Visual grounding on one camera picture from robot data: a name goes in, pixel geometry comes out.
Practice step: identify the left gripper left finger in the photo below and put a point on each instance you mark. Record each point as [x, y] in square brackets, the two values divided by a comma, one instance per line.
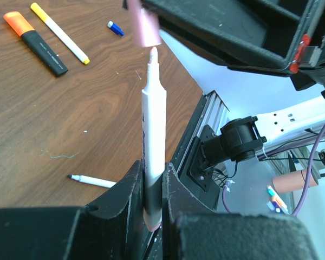
[110, 227]

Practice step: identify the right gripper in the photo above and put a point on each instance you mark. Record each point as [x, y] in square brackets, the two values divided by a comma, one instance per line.
[311, 60]

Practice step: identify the black orange highlighter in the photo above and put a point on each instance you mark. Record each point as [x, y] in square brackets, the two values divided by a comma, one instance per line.
[35, 42]

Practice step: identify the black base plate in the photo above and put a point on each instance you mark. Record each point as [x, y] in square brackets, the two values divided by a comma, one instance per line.
[198, 150]

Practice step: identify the pink pen cap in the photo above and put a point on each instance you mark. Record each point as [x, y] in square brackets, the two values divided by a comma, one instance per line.
[145, 25]

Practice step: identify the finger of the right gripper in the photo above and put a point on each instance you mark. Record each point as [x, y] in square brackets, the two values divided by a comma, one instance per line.
[253, 34]

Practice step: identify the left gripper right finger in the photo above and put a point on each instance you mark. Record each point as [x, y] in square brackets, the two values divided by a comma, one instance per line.
[190, 230]

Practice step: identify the white purple-tip pen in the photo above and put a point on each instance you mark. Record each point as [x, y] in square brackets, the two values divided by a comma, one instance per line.
[92, 181]

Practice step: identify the blue pen cap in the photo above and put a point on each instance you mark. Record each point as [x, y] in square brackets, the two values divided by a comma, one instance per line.
[115, 28]

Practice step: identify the white yellow pen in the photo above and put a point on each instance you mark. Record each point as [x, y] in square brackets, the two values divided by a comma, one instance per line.
[56, 29]

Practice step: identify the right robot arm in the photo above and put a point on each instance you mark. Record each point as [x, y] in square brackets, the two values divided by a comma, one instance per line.
[240, 138]

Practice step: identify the white pink-tip pen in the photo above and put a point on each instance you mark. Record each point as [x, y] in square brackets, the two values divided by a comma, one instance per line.
[153, 107]

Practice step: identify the pink cylinder container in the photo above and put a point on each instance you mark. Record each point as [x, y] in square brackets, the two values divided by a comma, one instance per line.
[290, 182]

